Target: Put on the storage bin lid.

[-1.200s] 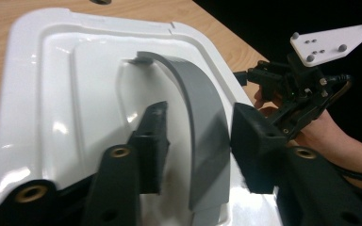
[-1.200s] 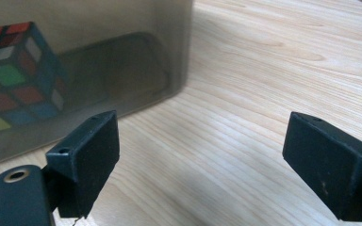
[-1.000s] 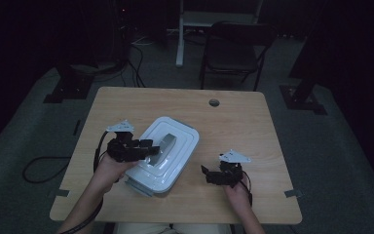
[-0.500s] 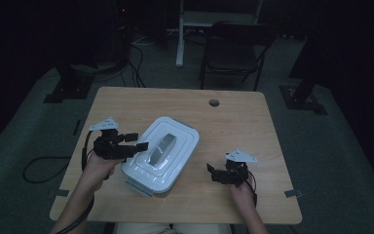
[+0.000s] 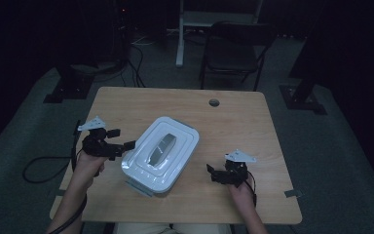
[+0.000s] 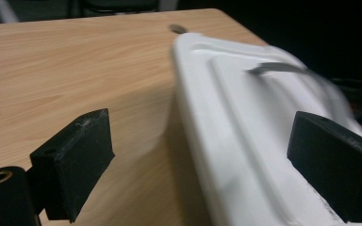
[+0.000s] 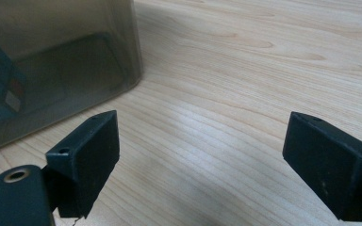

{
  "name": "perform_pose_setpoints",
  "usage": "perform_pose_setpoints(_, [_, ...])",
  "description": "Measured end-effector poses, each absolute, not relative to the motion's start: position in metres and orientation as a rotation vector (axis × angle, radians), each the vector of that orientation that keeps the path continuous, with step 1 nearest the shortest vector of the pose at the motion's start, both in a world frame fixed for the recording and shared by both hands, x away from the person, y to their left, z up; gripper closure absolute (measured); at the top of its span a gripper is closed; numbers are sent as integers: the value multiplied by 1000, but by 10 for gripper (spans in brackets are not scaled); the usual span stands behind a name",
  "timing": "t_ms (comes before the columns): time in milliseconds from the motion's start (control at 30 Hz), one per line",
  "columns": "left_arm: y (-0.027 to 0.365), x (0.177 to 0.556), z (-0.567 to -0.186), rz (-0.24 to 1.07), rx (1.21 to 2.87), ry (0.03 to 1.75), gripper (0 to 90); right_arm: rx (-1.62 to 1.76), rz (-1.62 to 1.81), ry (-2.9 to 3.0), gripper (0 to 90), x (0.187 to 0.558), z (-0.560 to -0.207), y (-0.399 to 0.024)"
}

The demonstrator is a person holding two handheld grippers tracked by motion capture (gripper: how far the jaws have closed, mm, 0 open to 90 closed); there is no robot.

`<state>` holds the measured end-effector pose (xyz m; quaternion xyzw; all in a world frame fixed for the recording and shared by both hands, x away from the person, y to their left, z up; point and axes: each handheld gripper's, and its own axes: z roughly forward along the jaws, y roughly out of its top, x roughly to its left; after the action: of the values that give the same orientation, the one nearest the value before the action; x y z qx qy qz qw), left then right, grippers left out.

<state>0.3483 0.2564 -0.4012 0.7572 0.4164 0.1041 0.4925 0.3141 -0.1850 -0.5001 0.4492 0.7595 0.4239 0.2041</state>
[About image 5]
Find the grey tape piece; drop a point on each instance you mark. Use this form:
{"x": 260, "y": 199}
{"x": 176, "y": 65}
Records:
{"x": 293, "y": 193}

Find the white desk frame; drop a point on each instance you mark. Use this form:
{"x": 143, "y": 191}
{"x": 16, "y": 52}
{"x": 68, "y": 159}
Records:
{"x": 180, "y": 39}

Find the person's beige pants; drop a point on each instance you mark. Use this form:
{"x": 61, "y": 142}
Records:
{"x": 175, "y": 229}

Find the clear grey storage container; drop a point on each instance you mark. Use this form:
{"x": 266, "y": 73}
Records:
{"x": 139, "y": 189}

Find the dark equipment tower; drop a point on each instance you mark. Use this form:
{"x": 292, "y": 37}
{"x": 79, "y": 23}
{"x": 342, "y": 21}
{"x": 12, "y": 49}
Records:
{"x": 121, "y": 32}

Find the person's right hand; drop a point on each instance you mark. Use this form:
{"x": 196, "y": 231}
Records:
{"x": 245, "y": 195}

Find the person's left hand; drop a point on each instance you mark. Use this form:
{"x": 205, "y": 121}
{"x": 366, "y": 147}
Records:
{"x": 86, "y": 170}

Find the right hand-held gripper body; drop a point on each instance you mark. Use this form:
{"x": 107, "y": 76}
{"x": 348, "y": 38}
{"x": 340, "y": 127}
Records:
{"x": 237, "y": 172}

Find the black stand with flat base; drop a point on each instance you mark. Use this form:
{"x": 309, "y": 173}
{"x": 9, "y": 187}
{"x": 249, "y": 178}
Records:
{"x": 302, "y": 97}
{"x": 71, "y": 87}

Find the black folding chair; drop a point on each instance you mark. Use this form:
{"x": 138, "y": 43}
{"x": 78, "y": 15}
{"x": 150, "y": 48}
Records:
{"x": 233, "y": 48}

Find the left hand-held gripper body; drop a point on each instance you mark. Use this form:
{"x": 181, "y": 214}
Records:
{"x": 97, "y": 144}

